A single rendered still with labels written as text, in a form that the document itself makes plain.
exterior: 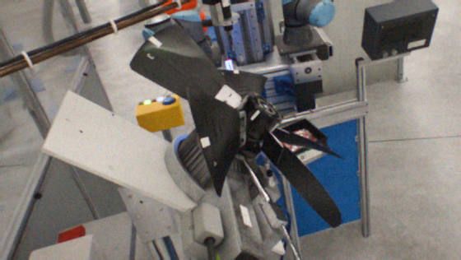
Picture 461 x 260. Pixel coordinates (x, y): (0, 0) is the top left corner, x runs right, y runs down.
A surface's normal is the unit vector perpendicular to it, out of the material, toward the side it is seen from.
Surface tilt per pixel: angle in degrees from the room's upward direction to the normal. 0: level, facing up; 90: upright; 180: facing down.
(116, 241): 0
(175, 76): 54
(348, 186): 90
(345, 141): 90
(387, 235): 0
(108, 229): 0
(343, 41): 90
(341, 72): 90
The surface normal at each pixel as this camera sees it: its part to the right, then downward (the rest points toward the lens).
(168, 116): 0.25, 0.47
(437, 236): -0.14, -0.85
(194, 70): 0.49, -0.37
